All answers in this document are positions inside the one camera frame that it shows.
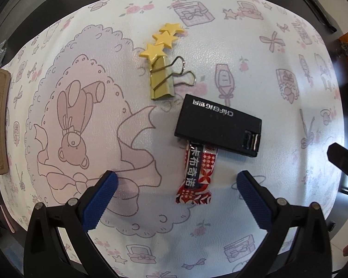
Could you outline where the red candy wrapper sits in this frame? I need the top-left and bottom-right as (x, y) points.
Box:
(175, 140), (219, 206)

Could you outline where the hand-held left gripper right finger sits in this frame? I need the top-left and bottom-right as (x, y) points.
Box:
(236, 170), (332, 278)

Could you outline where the pink hair clip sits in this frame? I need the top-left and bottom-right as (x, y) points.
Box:
(0, 205), (15, 234)

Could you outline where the yellow star hair clip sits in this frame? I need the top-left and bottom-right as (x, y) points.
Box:
(139, 22), (186, 64)

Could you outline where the black remote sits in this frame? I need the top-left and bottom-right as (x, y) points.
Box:
(303, 0), (337, 34)

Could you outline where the yellow binder clip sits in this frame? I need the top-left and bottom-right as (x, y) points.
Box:
(149, 56), (197, 100)

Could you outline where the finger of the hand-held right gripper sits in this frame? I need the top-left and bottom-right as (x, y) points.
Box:
(327, 142), (348, 198)

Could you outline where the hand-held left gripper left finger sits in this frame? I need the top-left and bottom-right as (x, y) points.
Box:
(23, 170), (119, 278)

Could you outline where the black rectangular case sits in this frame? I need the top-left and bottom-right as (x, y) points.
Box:
(174, 93), (262, 158)

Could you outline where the white pink printed mat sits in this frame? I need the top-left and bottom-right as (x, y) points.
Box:
(0, 0), (345, 278)

